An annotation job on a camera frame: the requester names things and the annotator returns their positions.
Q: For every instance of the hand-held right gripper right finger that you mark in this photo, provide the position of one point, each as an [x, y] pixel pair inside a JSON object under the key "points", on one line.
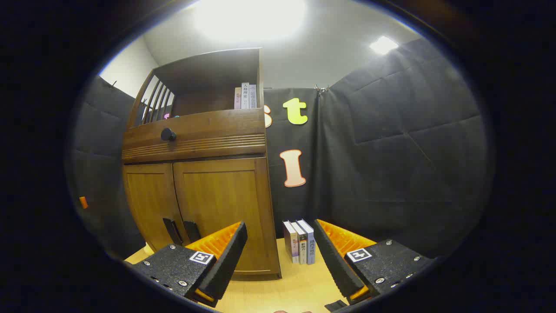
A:
{"points": [[334, 261]]}

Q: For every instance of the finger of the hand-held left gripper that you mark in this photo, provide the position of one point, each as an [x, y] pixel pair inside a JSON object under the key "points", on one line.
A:
{"points": [[83, 202]]}

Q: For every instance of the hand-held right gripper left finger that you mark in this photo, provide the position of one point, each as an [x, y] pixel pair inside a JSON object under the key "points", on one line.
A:
{"points": [[230, 256]]}

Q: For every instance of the wooden double-door shoe cabinet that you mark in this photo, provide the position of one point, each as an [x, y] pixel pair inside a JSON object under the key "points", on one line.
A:
{"points": [[208, 65]]}

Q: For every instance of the wooden cabinet drawer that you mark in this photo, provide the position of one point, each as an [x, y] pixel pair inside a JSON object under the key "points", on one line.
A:
{"points": [[208, 134]]}

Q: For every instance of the pale blue book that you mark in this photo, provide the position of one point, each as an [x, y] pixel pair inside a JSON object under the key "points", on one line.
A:
{"points": [[310, 243]]}

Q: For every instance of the dark grey book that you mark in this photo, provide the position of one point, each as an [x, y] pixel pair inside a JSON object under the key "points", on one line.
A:
{"points": [[301, 245]]}

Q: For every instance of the white and purple book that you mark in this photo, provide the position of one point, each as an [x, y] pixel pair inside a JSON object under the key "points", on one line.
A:
{"points": [[292, 243]]}

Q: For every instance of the black round drawer knob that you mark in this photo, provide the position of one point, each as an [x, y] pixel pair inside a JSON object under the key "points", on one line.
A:
{"points": [[168, 134]]}

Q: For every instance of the pink book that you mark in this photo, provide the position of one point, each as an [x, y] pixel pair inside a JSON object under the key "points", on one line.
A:
{"points": [[237, 98]]}

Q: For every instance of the small ceiling light panel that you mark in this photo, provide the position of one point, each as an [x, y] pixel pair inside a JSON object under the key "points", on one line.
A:
{"points": [[383, 45]]}

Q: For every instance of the large ceiling light panel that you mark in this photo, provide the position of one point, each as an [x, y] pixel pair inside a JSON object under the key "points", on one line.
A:
{"points": [[249, 17]]}

